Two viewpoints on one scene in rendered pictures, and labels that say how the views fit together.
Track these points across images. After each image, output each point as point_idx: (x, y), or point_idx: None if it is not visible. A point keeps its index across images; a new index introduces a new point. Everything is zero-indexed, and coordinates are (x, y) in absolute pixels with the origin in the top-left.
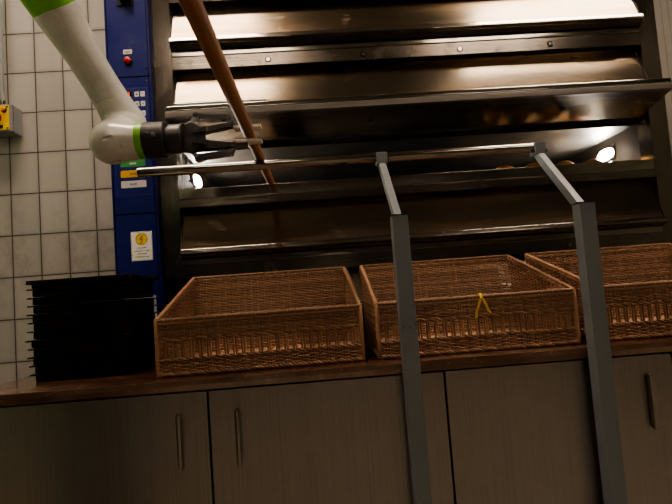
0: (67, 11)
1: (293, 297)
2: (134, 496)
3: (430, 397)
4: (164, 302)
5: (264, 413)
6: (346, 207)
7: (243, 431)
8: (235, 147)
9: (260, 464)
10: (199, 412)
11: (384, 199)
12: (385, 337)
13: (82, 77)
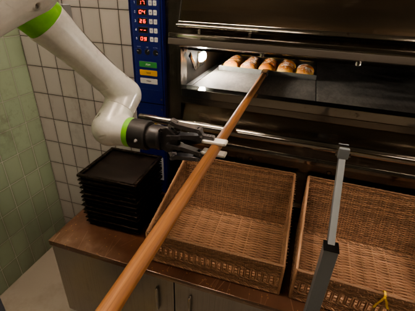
0: (52, 34)
1: (252, 186)
2: (136, 306)
3: None
4: (168, 161)
5: (205, 303)
6: (311, 126)
7: (192, 305)
8: (202, 156)
9: None
10: (168, 289)
11: (347, 126)
12: (297, 289)
13: (81, 75)
